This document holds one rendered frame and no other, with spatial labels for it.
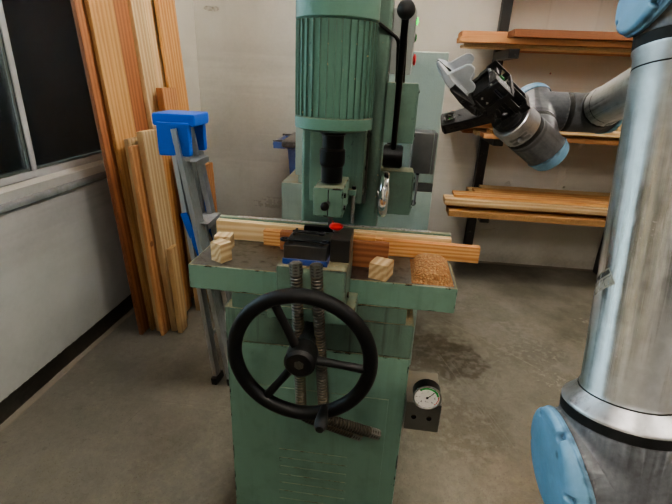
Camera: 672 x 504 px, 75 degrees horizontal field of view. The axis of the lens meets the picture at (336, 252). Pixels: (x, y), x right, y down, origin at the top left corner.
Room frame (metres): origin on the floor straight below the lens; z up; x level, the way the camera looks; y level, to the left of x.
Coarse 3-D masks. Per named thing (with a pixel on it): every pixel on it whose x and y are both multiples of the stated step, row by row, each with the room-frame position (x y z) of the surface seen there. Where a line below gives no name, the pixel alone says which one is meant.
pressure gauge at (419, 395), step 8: (416, 384) 0.79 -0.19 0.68; (424, 384) 0.78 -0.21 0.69; (432, 384) 0.78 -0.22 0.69; (416, 392) 0.78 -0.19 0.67; (424, 392) 0.78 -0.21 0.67; (432, 392) 0.77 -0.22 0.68; (440, 392) 0.78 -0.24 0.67; (416, 400) 0.78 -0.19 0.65; (424, 400) 0.78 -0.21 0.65; (432, 400) 0.77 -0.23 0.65; (440, 400) 0.77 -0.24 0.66; (424, 408) 0.77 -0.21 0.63; (432, 408) 0.77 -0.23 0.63
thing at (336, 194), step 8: (320, 184) 1.01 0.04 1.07; (328, 184) 1.02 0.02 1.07; (336, 184) 1.02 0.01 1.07; (344, 184) 1.02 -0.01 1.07; (320, 192) 0.98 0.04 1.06; (328, 192) 0.98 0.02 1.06; (336, 192) 0.98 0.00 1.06; (344, 192) 1.00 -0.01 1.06; (320, 200) 0.98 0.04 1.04; (328, 200) 0.98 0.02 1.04; (336, 200) 0.98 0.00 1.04; (344, 200) 1.01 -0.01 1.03; (320, 208) 0.98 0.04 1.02; (336, 208) 0.98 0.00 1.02; (344, 208) 0.99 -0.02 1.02; (328, 216) 0.98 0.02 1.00; (336, 216) 0.98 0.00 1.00
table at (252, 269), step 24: (240, 240) 1.06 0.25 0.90; (192, 264) 0.90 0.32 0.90; (216, 264) 0.90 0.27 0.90; (240, 264) 0.91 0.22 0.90; (264, 264) 0.92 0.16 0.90; (408, 264) 0.95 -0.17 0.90; (216, 288) 0.89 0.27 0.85; (240, 288) 0.89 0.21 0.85; (264, 288) 0.88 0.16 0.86; (360, 288) 0.86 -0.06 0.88; (384, 288) 0.85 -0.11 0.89; (408, 288) 0.84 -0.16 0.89; (432, 288) 0.84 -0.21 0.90; (456, 288) 0.84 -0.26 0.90; (288, 312) 0.78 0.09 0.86; (312, 312) 0.77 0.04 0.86
